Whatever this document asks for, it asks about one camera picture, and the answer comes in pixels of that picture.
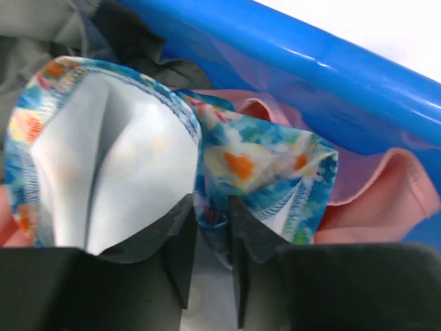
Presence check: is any pink skirt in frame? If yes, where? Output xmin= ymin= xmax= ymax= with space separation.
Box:
xmin=1 ymin=90 xmax=440 ymax=247

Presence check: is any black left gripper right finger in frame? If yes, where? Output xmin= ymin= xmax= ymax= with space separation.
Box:
xmin=227 ymin=197 xmax=440 ymax=330

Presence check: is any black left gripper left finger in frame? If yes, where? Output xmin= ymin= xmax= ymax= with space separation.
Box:
xmin=1 ymin=195 xmax=193 ymax=330

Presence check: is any grey skirt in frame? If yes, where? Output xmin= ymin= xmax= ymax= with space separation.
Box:
xmin=0 ymin=0 xmax=212 ymax=183

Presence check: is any blue plastic bin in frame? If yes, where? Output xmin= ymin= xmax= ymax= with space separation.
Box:
xmin=116 ymin=0 xmax=441 ymax=244

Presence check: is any blue floral skirt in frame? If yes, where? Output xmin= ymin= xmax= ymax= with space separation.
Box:
xmin=4 ymin=57 xmax=338 ymax=265

